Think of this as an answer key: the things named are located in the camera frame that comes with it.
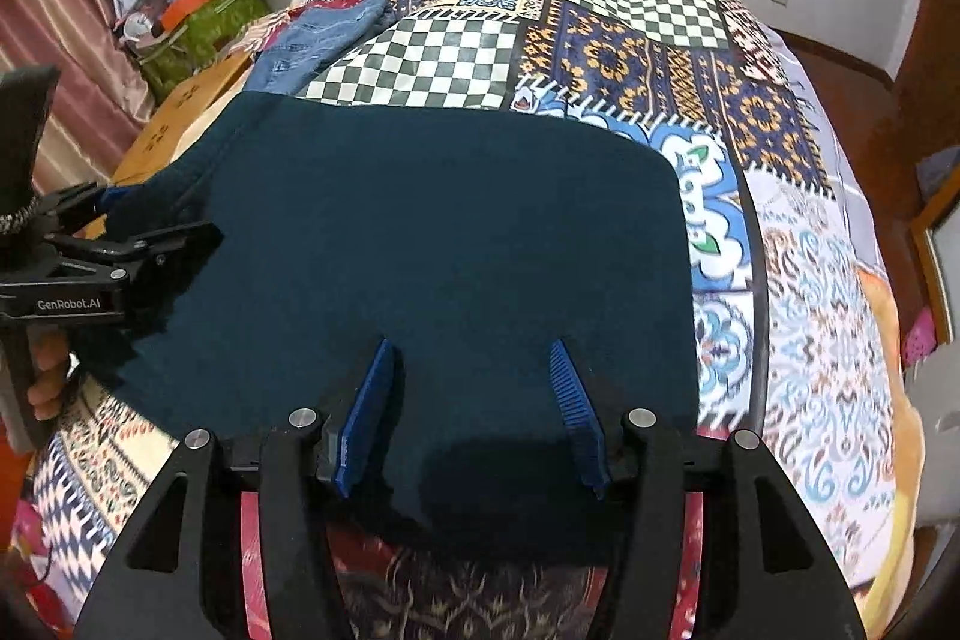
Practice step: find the left hand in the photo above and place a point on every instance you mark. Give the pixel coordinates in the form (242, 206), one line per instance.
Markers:
(51, 360)

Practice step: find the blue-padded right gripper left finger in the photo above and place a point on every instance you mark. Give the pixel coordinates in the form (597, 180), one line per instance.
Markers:
(357, 413)

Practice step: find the wooden lap desk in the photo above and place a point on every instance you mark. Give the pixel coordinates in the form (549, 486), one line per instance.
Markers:
(180, 121)

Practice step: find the green fabric storage bag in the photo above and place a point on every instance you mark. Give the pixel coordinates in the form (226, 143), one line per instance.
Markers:
(196, 43)

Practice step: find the folded blue jeans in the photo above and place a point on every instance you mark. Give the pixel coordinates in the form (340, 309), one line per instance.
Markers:
(313, 42)

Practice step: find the patchwork patterned quilt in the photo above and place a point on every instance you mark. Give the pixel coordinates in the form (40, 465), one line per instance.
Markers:
(786, 512)

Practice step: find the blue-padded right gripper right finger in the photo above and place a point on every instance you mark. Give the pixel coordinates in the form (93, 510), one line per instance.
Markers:
(583, 427)

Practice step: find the dark teal pants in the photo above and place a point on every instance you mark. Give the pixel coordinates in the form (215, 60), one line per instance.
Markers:
(471, 240)

